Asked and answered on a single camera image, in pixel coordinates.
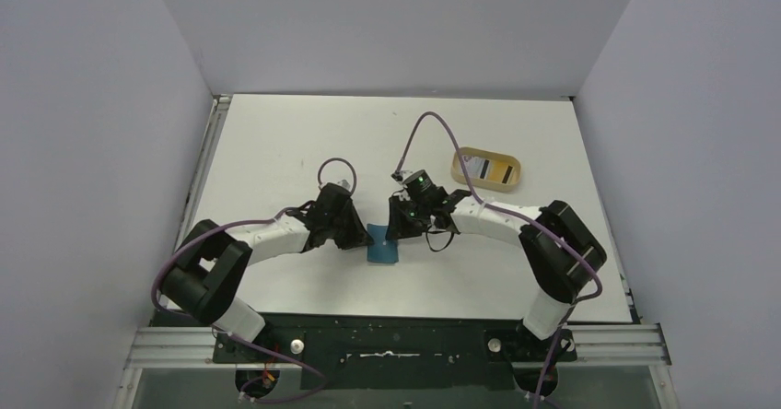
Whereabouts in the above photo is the beige oval tray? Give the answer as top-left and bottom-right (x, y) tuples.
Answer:
(450, 146), (522, 193)

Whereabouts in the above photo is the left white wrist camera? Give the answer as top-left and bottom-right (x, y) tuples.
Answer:
(336, 179), (354, 193)

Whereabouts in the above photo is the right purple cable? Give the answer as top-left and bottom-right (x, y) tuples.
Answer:
(393, 111), (604, 409)

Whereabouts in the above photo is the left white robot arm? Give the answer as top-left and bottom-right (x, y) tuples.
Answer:
(151, 183), (374, 362)

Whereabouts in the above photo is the blue leather card holder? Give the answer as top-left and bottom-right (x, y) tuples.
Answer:
(367, 224), (399, 264)

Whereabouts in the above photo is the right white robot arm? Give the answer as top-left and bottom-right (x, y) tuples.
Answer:
(386, 169), (607, 360)

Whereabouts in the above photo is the aluminium rail frame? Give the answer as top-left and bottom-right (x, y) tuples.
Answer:
(127, 95), (670, 404)

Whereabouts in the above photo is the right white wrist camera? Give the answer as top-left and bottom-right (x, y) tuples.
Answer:
(391, 169), (420, 202)

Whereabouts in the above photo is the purple white credit card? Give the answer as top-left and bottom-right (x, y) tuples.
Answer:
(462, 156), (491, 180)

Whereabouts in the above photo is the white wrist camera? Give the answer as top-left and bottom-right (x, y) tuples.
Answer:
(391, 169), (420, 202)
(336, 179), (354, 193)

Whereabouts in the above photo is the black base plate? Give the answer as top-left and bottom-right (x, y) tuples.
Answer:
(149, 311), (581, 395)

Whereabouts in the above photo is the yellow credit card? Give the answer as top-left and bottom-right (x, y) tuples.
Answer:
(485, 161), (514, 184)

